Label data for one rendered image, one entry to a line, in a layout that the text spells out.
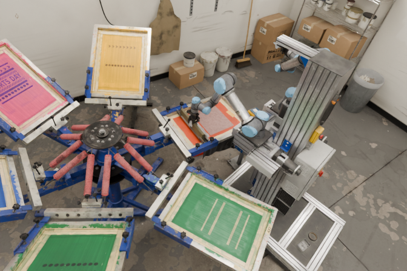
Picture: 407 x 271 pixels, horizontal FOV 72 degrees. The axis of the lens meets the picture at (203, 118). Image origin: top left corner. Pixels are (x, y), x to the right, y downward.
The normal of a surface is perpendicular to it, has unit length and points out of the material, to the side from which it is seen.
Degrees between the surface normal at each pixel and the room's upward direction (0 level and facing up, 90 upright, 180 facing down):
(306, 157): 0
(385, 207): 0
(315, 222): 0
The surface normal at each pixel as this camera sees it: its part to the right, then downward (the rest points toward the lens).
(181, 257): 0.11, -0.71
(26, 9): 0.55, 0.62
